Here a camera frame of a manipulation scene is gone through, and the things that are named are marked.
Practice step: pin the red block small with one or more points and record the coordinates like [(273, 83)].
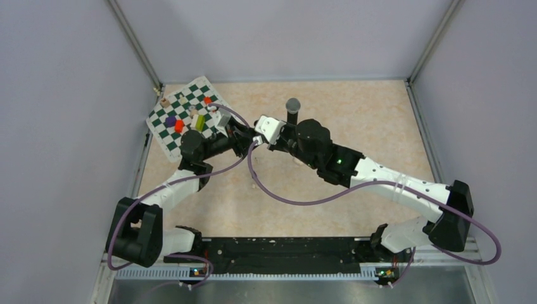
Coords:
[(179, 126)]

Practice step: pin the black microphone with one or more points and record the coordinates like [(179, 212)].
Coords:
[(293, 106)]

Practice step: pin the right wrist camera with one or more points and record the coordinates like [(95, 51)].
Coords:
[(269, 128)]

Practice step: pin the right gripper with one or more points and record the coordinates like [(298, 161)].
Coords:
[(277, 146)]

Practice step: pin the white block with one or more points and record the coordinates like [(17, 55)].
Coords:
[(194, 121)]

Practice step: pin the right corner post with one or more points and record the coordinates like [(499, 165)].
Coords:
[(436, 38)]

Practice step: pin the tan wooden block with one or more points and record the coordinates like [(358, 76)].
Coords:
[(164, 103)]

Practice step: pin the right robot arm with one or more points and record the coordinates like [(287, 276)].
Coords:
[(441, 207)]

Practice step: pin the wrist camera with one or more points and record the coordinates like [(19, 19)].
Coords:
[(221, 120), (269, 128)]

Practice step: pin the left corner post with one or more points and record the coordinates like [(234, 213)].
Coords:
[(134, 42)]

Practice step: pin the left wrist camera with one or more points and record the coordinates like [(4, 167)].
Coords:
[(221, 120)]

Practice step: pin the yellow-green block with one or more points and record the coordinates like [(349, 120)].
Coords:
[(201, 123)]

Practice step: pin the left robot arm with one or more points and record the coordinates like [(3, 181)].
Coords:
[(136, 234)]

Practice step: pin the corner post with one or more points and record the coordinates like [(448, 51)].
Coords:
[(436, 38), (134, 42)]

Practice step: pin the purple block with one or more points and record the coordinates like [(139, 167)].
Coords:
[(170, 121)]

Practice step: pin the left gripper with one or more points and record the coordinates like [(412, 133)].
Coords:
[(240, 137)]

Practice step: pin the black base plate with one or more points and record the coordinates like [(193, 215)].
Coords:
[(288, 255)]

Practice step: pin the green white chessboard mat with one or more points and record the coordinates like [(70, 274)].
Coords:
[(195, 92)]

